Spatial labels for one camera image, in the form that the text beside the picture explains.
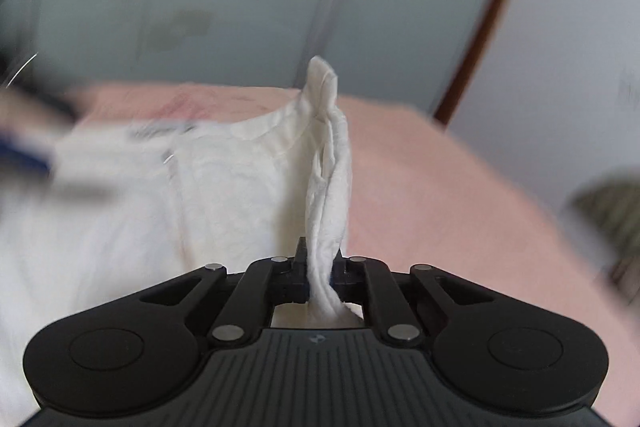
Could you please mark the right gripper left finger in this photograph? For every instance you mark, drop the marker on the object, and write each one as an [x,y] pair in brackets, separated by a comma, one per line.
[289,281]

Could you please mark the pink bed blanket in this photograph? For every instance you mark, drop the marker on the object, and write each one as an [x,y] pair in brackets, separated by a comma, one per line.
[418,195]

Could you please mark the brown wooden door frame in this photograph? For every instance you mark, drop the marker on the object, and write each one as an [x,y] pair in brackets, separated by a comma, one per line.
[478,46]

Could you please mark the white pants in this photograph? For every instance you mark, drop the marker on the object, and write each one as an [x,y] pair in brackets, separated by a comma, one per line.
[131,205]

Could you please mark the olive green headboard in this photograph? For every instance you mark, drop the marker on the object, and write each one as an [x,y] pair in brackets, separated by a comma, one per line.
[609,211]

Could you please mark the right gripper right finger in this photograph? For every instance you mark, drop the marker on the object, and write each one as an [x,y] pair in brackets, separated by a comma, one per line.
[347,277]

